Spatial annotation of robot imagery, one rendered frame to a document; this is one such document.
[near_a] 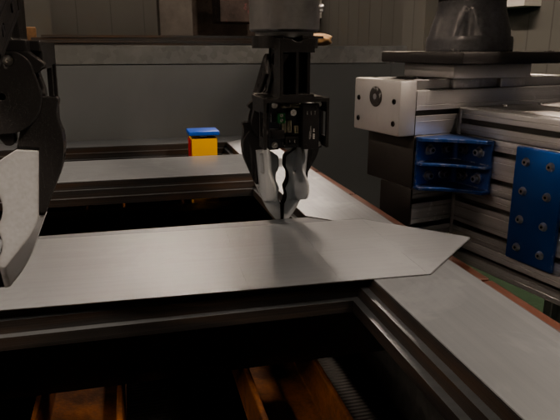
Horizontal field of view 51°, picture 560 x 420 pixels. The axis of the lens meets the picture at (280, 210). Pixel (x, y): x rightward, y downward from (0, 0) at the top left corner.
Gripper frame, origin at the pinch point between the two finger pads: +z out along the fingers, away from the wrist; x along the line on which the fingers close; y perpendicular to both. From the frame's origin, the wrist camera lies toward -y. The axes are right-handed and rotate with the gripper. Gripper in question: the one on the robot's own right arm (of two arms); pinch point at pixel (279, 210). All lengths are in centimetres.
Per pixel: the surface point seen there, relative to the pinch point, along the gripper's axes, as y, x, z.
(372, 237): 10.9, 7.3, 0.6
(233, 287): 20.4, -9.1, 0.6
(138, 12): -715, 0, -59
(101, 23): -706, -45, -44
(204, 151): -48.7, -3.1, 1.0
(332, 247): 12.6, 2.2, 0.6
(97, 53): -71, -23, -17
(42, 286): 16.1, -24.8, 0.6
